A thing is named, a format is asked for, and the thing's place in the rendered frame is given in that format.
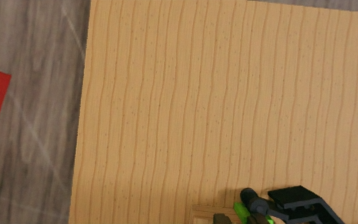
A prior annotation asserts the small light wooden block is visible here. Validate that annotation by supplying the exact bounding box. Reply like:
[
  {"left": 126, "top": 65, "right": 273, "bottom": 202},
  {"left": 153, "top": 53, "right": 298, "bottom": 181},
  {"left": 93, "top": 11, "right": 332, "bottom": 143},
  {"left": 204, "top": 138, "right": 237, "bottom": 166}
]
[{"left": 189, "top": 205, "right": 242, "bottom": 224}]

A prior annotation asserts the tan wooden bench board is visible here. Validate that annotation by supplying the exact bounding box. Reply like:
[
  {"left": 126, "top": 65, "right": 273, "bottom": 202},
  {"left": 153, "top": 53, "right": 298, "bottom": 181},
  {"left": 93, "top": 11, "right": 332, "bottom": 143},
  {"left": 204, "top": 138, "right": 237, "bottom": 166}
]
[{"left": 69, "top": 0, "right": 358, "bottom": 224}]

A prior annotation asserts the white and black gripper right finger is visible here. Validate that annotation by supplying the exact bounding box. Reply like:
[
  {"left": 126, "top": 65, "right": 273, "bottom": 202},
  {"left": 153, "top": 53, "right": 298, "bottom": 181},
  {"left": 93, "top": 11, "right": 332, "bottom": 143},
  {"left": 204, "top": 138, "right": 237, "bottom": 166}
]
[{"left": 247, "top": 213, "right": 271, "bottom": 224}]

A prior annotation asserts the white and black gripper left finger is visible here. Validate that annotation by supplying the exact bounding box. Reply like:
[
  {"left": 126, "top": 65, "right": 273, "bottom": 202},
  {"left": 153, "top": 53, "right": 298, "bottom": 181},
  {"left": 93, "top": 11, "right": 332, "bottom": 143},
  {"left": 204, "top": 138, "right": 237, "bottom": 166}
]
[{"left": 213, "top": 213, "right": 232, "bottom": 224}]

